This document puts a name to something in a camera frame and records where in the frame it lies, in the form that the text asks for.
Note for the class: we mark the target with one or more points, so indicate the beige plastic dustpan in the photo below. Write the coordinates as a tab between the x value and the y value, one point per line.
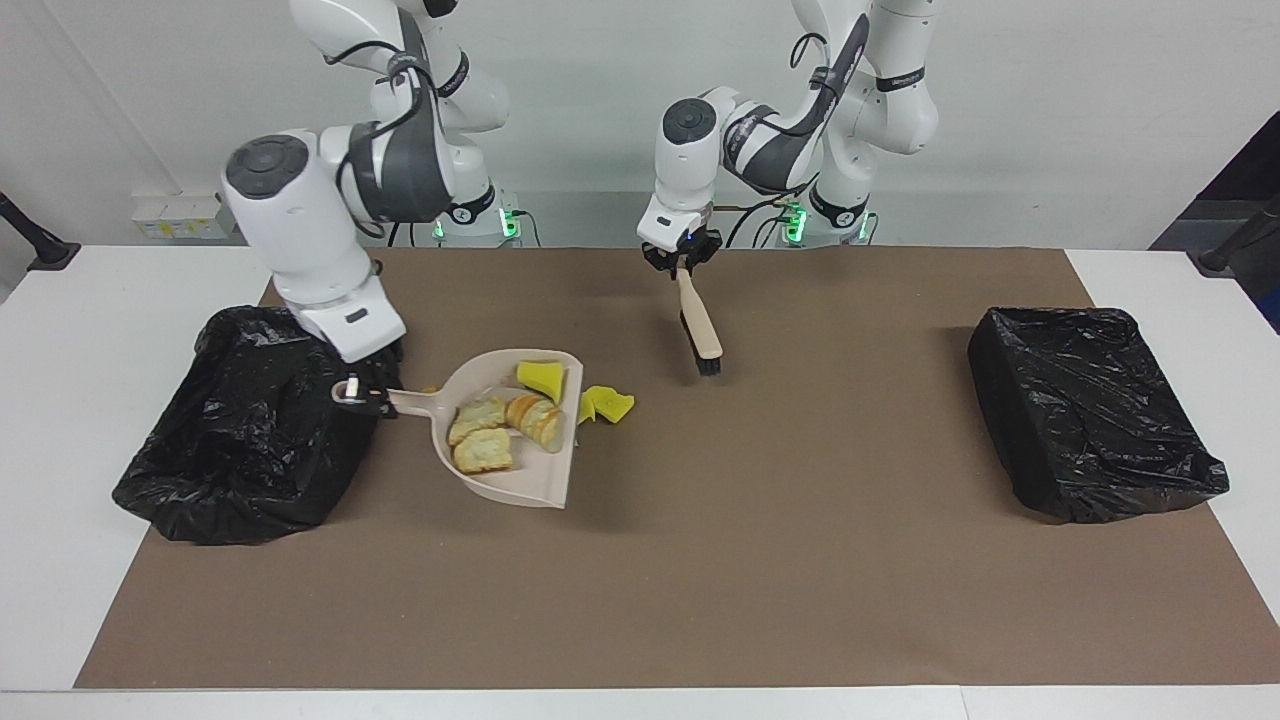
520	490

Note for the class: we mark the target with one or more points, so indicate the striped orange croissant piece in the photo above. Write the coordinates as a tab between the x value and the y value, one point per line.
535	418

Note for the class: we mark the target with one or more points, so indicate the beige hand brush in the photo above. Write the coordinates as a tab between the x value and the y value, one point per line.
700	325

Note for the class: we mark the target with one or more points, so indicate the brown table mat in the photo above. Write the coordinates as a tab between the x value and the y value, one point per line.
640	600

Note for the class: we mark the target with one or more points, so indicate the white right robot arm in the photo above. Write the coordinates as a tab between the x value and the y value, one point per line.
300	230

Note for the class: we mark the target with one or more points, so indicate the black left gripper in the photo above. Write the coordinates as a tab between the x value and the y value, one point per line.
685	242

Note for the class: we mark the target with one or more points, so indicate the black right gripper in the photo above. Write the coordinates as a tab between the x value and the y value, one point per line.
380	368

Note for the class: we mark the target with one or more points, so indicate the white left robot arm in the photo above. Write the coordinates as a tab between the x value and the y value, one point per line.
690	180

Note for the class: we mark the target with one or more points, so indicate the pale bread chunk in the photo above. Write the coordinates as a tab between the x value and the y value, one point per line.
483	452
478	420

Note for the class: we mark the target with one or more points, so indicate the black bag-lined bin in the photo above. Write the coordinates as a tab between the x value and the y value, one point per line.
250	470
1090	420

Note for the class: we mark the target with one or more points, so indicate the white wall outlet box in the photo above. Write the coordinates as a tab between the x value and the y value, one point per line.
185	218

